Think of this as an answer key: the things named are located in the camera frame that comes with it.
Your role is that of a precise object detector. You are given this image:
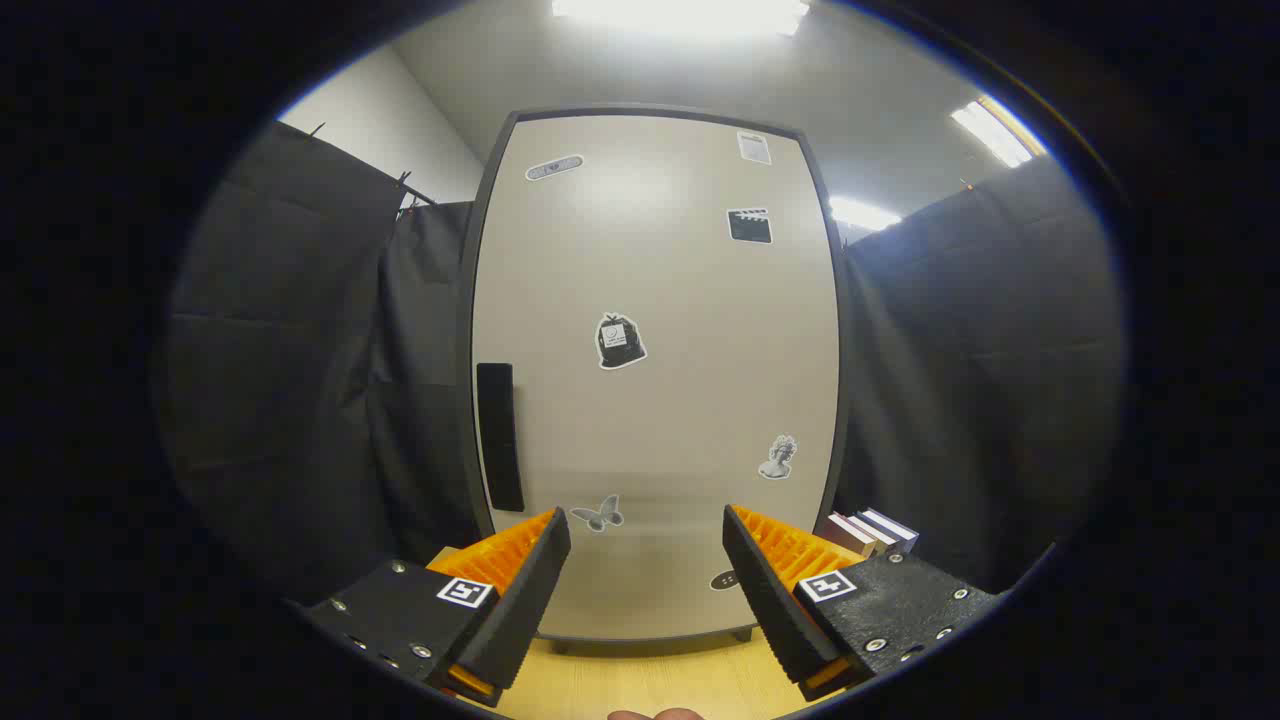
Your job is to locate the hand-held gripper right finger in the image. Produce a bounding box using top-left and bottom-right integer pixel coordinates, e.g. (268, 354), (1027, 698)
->
(722, 504), (1003, 703)

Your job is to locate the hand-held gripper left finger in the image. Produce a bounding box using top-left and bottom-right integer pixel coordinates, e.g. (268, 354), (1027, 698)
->
(300, 507), (573, 709)

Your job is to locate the black door handle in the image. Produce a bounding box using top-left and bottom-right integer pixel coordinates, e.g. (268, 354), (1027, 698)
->
(476, 362), (525, 513)

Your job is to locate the pink cover book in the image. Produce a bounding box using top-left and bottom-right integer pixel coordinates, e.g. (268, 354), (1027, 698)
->
(816, 513), (881, 559)

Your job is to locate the white spine book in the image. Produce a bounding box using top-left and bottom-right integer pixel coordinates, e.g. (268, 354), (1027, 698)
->
(845, 512), (901, 553)

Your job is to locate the grey blue book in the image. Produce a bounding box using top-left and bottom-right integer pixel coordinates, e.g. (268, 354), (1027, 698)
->
(860, 507), (921, 551)

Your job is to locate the dark grey cabinet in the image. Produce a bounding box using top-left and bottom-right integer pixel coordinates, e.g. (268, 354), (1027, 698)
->
(455, 103), (853, 656)

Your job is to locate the black backdrop cloth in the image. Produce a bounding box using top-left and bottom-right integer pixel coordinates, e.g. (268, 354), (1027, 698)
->
(155, 120), (1131, 606)

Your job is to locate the small ceiling light panel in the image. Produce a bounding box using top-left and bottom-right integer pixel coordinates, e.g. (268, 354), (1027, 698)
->
(830, 195), (903, 233)

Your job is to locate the large ceiling light panel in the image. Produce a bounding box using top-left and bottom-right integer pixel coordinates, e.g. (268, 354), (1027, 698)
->
(550, 0), (811, 41)

